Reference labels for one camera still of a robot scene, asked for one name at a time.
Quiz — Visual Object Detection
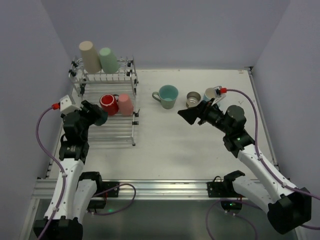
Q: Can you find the dark green mug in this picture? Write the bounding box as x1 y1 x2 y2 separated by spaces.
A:
94 110 108 126

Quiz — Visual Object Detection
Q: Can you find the light blue patterned cup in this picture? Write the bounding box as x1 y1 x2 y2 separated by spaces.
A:
203 87 221 107

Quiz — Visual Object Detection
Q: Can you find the sage green mug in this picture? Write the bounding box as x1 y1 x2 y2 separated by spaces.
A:
151 85 179 110

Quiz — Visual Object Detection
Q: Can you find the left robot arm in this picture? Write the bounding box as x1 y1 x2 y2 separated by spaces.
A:
33 99 108 240

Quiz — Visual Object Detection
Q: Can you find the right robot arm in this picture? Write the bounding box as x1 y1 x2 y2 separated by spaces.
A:
177 101 312 234

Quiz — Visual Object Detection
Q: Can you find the metal dish rack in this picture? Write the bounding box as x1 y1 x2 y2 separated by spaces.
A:
68 56 140 146

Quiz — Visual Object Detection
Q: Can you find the red mug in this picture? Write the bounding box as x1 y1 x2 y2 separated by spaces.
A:
99 94 119 116

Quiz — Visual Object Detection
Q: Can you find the pink tumbler cup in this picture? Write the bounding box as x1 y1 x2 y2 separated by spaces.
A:
118 93 134 116

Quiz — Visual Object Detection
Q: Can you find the beige tumbler cup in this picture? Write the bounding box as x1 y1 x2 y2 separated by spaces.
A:
78 41 102 74

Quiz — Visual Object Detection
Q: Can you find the light green tumbler cup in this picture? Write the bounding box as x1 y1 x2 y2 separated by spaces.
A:
98 47 120 74

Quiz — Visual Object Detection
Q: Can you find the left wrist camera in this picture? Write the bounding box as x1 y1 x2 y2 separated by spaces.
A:
59 95 79 115

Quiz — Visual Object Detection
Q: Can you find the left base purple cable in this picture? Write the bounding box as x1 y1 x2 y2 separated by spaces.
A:
86 183 137 216

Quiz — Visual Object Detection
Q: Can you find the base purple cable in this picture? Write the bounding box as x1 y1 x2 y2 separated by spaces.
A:
86 183 137 216
205 198 261 240

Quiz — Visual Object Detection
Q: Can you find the aluminium rail frame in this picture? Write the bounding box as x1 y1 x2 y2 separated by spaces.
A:
24 66 301 240

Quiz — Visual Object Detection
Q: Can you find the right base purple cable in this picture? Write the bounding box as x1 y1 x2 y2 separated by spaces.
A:
205 198 261 240

